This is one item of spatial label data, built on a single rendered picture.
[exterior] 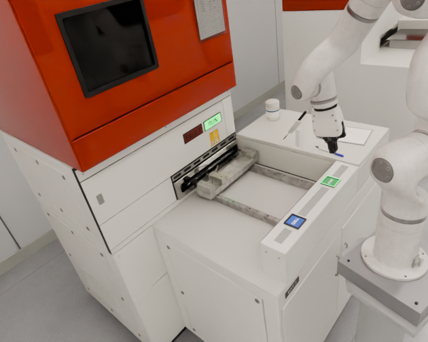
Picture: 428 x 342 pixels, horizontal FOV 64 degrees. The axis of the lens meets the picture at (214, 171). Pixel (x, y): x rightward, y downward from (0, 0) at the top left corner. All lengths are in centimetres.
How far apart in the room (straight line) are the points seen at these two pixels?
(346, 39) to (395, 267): 68
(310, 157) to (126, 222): 82
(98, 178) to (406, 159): 95
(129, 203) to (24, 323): 142
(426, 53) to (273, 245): 65
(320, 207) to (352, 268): 22
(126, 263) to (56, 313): 111
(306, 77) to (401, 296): 67
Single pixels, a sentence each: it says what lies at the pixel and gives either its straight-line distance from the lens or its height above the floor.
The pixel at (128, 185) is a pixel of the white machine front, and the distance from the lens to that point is 136.
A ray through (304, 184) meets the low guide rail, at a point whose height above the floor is 84.
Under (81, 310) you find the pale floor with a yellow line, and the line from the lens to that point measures 247.
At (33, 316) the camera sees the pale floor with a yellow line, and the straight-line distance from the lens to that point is 262.
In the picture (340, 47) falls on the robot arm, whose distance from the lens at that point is 107.
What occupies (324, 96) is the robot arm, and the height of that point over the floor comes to 132.
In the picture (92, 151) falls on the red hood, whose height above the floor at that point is 128.
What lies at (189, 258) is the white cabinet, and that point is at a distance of 141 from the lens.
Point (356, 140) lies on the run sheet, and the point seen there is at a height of 97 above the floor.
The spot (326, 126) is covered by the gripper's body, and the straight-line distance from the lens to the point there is 123.
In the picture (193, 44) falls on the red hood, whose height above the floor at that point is 147.
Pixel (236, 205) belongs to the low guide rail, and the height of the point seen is 84.
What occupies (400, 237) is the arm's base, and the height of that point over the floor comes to 101.
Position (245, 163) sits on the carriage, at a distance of 165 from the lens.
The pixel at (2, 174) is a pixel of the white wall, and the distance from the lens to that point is 277.
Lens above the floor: 176
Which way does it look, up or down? 33 degrees down
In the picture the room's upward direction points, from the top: 10 degrees counter-clockwise
